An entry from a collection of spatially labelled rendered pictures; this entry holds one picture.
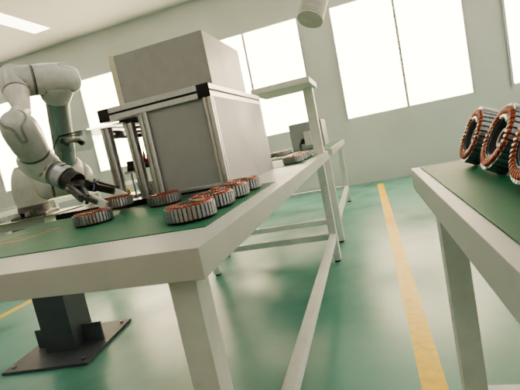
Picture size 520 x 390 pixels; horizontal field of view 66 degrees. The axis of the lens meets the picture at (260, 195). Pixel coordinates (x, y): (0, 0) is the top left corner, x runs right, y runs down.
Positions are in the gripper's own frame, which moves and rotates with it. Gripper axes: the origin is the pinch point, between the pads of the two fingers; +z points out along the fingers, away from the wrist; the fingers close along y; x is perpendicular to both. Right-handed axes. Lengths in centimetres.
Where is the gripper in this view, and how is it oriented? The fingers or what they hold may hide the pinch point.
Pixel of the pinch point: (114, 200)
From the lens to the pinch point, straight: 144.0
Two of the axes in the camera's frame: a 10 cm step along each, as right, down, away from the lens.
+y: 3.4, -1.8, 9.2
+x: -2.9, 9.1, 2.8
